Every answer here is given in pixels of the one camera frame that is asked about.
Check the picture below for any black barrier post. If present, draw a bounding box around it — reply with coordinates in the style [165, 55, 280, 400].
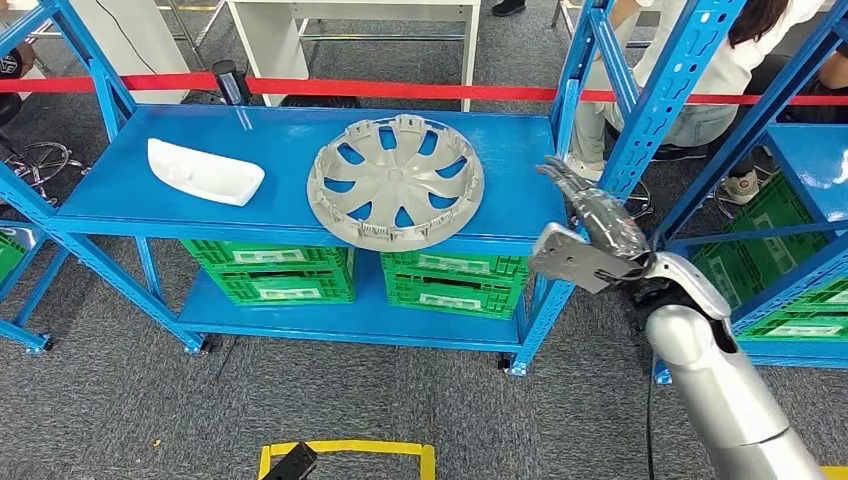
[210, 59, 254, 107]

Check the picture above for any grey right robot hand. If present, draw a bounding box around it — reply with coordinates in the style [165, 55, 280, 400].
[535, 155, 654, 264]

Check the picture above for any blue metal shelf rack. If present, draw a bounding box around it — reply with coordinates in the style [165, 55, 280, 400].
[0, 218, 73, 356]
[0, 0, 749, 379]
[652, 0, 848, 387]

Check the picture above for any grey metal frame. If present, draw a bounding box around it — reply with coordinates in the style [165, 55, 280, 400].
[155, 0, 227, 51]

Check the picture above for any white table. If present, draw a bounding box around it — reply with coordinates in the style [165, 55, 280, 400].
[225, 0, 483, 114]

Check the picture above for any black round ribbed disc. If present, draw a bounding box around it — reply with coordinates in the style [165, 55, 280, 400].
[278, 95, 362, 111]

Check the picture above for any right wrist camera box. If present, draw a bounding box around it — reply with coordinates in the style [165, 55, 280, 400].
[527, 221, 641, 295]

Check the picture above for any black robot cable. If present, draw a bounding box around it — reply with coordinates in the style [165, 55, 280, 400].
[644, 369, 658, 480]

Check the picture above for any black power cable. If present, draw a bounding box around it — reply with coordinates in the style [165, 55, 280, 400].
[95, 0, 157, 74]

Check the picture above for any grey plastic wheel hubcap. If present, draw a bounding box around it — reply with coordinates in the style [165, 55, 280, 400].
[306, 113, 486, 253]

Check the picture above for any black robot body part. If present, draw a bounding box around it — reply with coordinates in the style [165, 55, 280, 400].
[261, 442, 319, 480]

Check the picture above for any white plastic mirror cover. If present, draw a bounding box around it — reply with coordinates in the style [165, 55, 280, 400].
[146, 137, 266, 208]

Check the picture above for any white desk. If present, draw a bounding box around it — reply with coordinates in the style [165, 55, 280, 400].
[69, 0, 193, 105]

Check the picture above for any red barrier tape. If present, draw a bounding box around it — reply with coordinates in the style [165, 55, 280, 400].
[0, 71, 848, 107]

